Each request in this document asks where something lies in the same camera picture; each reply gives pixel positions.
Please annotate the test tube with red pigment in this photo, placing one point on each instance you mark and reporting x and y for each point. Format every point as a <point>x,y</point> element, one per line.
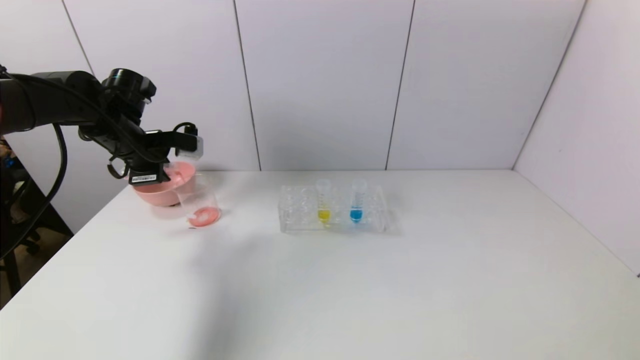
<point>181,172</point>

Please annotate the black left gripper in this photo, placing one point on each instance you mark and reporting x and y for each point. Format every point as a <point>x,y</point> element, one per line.
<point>148,177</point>

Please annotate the clear glass beaker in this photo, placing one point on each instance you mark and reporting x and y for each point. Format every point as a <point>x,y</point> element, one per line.
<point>205,217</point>

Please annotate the black office chair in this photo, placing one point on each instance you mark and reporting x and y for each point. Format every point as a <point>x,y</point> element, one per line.
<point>15,240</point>

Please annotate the test tube with blue pigment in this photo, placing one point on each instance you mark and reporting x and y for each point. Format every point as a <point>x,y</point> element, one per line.
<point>355,214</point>

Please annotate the pink plastic bowl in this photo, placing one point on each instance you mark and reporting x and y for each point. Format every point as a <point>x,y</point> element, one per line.
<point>155,197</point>

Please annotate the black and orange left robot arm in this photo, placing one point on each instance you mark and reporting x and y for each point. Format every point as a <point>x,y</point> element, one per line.
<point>65,102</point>

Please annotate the clear acrylic test tube rack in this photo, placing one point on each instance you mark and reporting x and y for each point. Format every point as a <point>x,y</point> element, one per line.
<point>375,217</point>

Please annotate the test tube with yellow pigment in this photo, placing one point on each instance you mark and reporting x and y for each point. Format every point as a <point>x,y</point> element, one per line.
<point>324,215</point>

